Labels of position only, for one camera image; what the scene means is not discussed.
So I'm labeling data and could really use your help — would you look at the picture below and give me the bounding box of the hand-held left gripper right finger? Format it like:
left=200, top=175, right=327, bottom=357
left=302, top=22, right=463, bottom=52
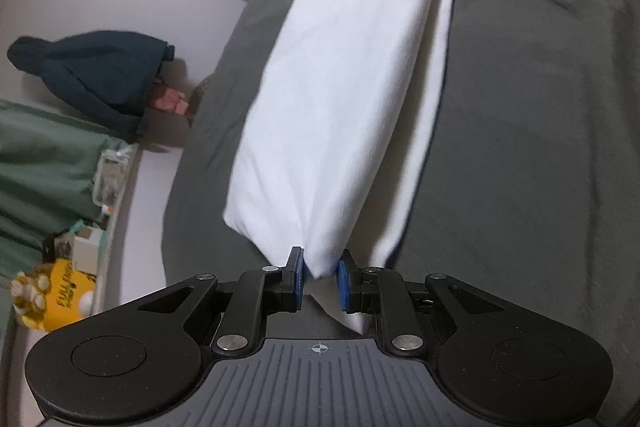
left=334, top=249, right=503, bottom=354

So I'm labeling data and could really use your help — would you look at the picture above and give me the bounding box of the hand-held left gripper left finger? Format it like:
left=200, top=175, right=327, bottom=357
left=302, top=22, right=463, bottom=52
left=137, top=246, right=306, bottom=355

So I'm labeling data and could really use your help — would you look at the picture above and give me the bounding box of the white and teal box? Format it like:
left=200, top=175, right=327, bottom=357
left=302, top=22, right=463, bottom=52
left=72, top=222, right=108, bottom=273

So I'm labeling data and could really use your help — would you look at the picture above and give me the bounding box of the grey window ledge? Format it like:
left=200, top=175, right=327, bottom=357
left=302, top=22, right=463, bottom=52
left=85, top=142, right=146, bottom=318

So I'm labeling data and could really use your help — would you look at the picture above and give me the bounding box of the black cap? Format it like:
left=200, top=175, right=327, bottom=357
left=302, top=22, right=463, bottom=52
left=42, top=232, right=76, bottom=263

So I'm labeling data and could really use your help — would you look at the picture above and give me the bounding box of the clear plastic pouch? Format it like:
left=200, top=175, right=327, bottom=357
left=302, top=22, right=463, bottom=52
left=91, top=144, right=138, bottom=215

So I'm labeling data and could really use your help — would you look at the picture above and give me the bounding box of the dark teal jacket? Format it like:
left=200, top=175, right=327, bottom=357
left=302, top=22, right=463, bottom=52
left=6, top=31, right=176, bottom=144

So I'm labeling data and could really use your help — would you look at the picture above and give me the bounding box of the brown plush toy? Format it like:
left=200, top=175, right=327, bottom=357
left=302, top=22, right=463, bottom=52
left=9, top=264, right=53, bottom=328

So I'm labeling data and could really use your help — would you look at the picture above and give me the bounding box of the pink hanging cloth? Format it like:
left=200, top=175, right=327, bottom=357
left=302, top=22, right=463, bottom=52
left=152, top=84, right=191, bottom=115

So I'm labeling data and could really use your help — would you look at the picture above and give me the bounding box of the grey round knobbed cushion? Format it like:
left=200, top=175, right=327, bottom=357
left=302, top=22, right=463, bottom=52
left=187, top=74, right=213, bottom=128

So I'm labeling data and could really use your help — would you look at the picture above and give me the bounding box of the white long-sleeve shirt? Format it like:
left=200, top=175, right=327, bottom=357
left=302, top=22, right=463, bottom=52
left=222, top=0, right=456, bottom=335

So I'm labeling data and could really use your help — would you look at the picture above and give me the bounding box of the yellow cardboard box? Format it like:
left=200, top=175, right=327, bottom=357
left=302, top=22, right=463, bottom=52
left=40, top=257, right=98, bottom=333

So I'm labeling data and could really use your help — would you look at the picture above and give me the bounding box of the green curtain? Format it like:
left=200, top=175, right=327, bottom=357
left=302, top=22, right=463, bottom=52
left=0, top=99, right=131, bottom=333

